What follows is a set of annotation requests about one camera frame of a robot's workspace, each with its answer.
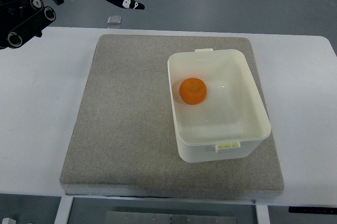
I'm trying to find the orange fruit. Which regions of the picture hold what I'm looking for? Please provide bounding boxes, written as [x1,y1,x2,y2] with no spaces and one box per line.
[179,77,207,105]

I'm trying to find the white plastic box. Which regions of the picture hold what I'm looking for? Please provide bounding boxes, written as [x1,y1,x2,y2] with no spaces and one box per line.
[167,48,271,163]

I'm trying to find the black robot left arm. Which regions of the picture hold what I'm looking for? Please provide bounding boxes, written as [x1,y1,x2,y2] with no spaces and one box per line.
[1,0,64,49]

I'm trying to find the small clear floor plate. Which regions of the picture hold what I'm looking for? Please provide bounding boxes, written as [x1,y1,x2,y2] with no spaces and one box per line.
[107,16,122,25]

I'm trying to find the grey felt mat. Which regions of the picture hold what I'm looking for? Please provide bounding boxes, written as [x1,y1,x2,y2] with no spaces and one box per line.
[60,34,284,200]

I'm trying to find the white table leg left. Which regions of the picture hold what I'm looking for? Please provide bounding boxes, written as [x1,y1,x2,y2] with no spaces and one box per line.
[54,196,73,224]

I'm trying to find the white table leg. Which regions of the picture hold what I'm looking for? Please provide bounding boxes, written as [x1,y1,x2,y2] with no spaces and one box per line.
[54,196,73,224]
[255,204,271,224]

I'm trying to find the small white floor block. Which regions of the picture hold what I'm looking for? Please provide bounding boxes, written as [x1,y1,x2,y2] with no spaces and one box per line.
[2,217,16,224]

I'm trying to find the white table leg right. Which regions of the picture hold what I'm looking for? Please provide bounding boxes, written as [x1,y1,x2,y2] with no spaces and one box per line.
[255,204,271,224]

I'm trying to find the black control panel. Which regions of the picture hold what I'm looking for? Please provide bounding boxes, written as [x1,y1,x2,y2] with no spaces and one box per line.
[288,206,337,215]

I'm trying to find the grey metal base plate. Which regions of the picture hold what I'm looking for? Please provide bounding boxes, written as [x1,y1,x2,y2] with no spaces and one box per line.
[105,211,237,224]

